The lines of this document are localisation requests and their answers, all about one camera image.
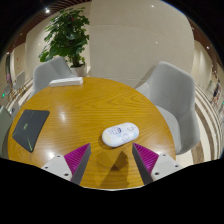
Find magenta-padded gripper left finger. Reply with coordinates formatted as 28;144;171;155
41;142;92;186

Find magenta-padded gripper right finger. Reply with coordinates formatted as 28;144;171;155
131;142;184;186

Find white printed computer mouse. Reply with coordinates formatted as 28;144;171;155
101;122;140;148

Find black mouse pad green lines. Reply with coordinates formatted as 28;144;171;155
11;108;51;154

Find grey armchair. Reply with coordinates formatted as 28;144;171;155
32;56;78;96
134;60;202;156

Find grey-green sofa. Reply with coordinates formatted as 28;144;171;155
0;105;14;158

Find small light grey chair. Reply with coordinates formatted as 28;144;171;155
13;70;27;94

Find potted green leafy plant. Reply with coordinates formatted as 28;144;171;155
38;7;90;78

